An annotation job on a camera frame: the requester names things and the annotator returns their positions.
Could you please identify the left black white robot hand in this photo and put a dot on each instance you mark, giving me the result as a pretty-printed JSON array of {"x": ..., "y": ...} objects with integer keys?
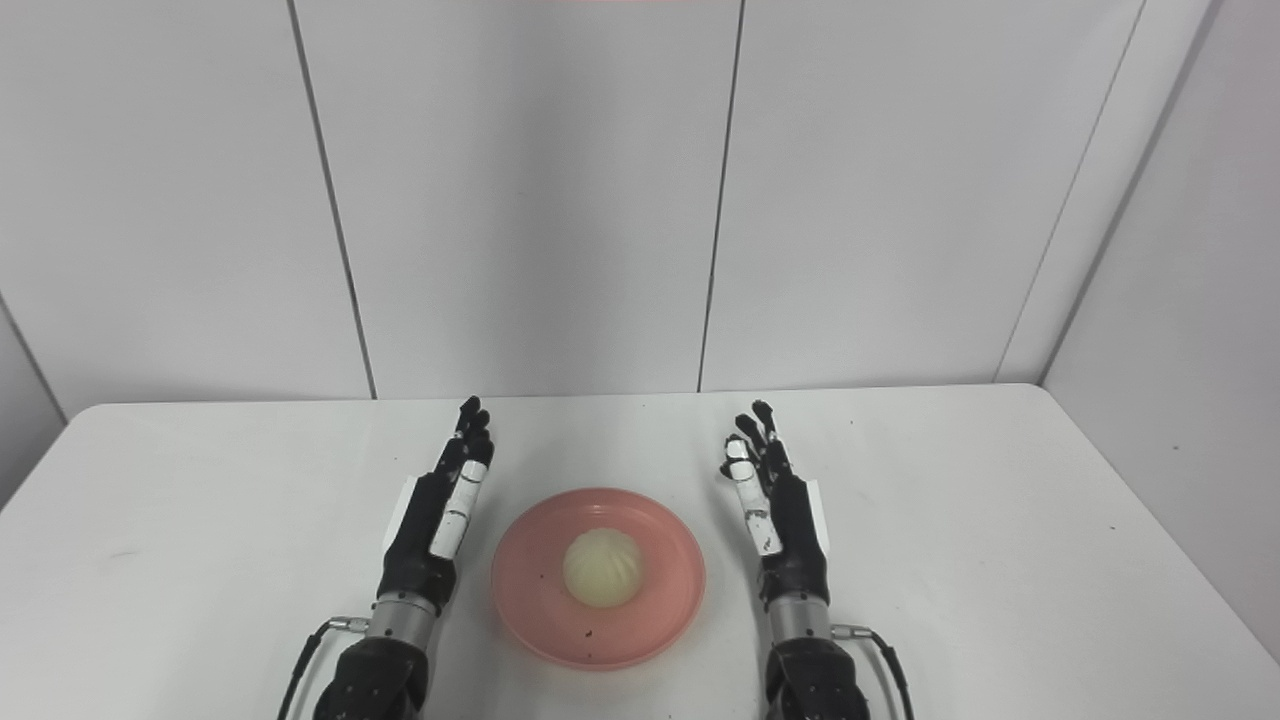
[{"x": 420, "y": 550}]

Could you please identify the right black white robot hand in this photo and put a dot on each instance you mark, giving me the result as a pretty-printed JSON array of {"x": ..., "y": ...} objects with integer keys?
[{"x": 795, "y": 545}]

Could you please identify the pink round plate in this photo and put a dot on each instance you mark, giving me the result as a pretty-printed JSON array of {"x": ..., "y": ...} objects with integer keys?
[{"x": 660, "y": 590}]

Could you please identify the cream steamed bun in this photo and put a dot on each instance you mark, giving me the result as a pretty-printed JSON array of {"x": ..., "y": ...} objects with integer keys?
[{"x": 601, "y": 567}]

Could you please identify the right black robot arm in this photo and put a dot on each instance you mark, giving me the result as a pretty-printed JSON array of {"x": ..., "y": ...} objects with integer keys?
[{"x": 810, "y": 670}]

